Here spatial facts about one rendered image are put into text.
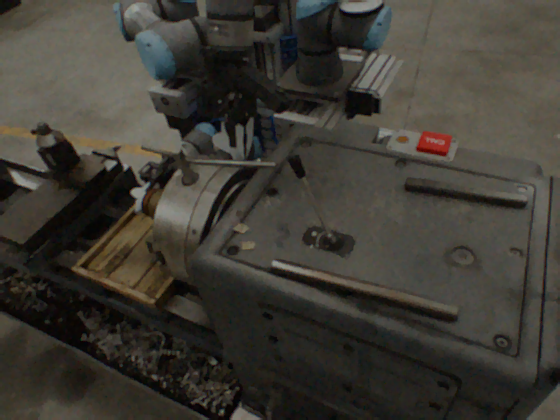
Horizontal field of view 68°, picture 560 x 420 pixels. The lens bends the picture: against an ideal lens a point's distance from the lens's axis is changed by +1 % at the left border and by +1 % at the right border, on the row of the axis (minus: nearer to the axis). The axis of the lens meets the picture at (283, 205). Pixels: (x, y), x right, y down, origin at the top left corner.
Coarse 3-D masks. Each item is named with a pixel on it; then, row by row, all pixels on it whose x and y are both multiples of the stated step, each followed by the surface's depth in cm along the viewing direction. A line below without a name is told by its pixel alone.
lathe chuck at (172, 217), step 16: (176, 176) 90; (208, 176) 88; (176, 192) 88; (192, 192) 87; (160, 208) 88; (176, 208) 86; (192, 208) 85; (160, 224) 87; (176, 224) 86; (160, 240) 88; (176, 240) 86; (176, 256) 88; (176, 272) 92
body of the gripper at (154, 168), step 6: (162, 156) 119; (150, 162) 114; (162, 162) 116; (168, 162) 117; (174, 162) 120; (144, 168) 113; (150, 168) 112; (156, 168) 113; (162, 168) 112; (168, 168) 112; (144, 174) 111; (150, 174) 111; (168, 174) 111; (144, 180) 112; (162, 180) 109; (168, 180) 112; (162, 186) 111
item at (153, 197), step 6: (150, 192) 105; (156, 192) 104; (162, 192) 104; (144, 198) 104; (150, 198) 104; (156, 198) 103; (144, 204) 104; (150, 204) 103; (156, 204) 102; (144, 210) 105; (150, 210) 103; (150, 216) 104
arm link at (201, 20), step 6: (192, 18) 103; (198, 18) 100; (204, 18) 101; (204, 24) 99; (204, 30) 99; (204, 36) 99; (252, 144) 132; (258, 144) 133; (252, 150) 132; (258, 150) 133; (252, 156) 133; (258, 156) 135
